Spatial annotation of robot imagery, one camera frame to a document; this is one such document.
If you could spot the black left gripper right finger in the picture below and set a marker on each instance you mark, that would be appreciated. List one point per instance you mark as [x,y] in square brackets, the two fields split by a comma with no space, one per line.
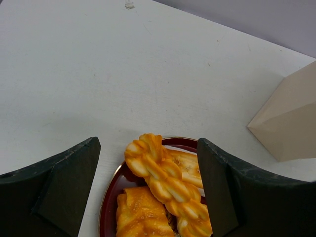
[244,200]

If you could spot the twisted orange pastry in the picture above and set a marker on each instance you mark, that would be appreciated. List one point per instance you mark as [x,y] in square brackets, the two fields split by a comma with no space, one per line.
[146,158]

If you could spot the beige paper bag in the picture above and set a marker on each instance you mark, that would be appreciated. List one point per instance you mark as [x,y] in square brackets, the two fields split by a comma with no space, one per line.
[286,124]

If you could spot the braided orange danish pastry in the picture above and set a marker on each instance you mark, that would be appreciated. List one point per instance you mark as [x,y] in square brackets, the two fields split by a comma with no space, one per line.
[140,214]

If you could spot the long white baguette roll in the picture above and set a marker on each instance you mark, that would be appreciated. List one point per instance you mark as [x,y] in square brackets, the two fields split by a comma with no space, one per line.
[188,164]

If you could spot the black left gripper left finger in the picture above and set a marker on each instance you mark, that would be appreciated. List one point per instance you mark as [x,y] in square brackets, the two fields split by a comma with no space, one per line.
[48,198]

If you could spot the dark red round plate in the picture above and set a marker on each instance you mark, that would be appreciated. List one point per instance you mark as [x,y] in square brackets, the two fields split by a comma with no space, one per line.
[124,178]

